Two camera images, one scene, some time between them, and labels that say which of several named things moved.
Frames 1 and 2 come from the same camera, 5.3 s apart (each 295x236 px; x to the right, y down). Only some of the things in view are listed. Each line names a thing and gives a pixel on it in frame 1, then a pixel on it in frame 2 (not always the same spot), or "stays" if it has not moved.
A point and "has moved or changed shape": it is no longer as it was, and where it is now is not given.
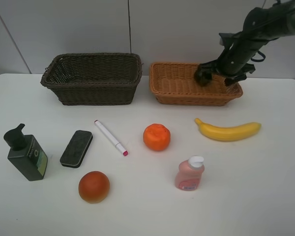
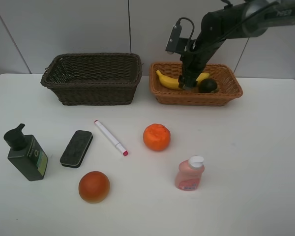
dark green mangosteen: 203,78 has moved or changed shape
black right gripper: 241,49 -> 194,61
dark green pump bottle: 26,154 stays
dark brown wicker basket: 94,78 stays
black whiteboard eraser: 74,153 stays
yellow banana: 228,133 -> 174,84
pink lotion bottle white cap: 188,174 stays
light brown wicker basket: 175,84 stays
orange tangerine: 156,136 stays
